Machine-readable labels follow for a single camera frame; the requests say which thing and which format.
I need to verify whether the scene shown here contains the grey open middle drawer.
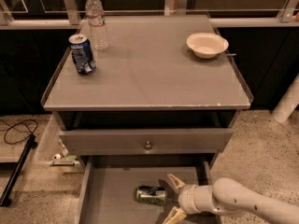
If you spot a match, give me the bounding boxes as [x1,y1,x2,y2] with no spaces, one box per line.
[74,155,210,224]

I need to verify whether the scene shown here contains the clear plastic water bottle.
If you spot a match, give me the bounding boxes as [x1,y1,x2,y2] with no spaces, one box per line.
[85,0,108,50]

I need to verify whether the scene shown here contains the blue soda can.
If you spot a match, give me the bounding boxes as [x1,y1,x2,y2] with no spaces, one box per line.
[69,34,96,74]

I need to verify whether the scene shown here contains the black metal floor bar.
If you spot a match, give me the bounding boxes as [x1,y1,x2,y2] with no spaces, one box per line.
[0,134,37,207]

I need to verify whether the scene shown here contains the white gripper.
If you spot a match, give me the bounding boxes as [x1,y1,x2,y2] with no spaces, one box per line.
[163,174,199,224]

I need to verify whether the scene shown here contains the black cable on floor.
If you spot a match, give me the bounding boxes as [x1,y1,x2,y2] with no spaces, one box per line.
[0,118,39,146]

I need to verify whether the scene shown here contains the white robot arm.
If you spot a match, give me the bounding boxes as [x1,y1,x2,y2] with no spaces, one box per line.
[163,80,299,224]

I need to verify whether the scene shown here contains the grey drawer cabinet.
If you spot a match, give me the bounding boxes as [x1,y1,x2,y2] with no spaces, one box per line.
[40,10,254,224]

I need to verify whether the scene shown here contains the metal window rail frame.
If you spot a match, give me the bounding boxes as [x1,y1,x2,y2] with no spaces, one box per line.
[0,0,299,30]

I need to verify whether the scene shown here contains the white bowl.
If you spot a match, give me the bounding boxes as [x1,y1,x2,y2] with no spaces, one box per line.
[186,33,229,59]

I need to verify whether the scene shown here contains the small debris on floor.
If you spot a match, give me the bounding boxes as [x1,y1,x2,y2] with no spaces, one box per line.
[49,147,79,166]

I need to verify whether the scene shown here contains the grey top drawer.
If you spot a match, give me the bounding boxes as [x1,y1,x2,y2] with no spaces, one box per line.
[59,128,233,156]

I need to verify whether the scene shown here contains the green soda can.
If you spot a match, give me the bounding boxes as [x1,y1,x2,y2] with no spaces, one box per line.
[135,186,167,206]

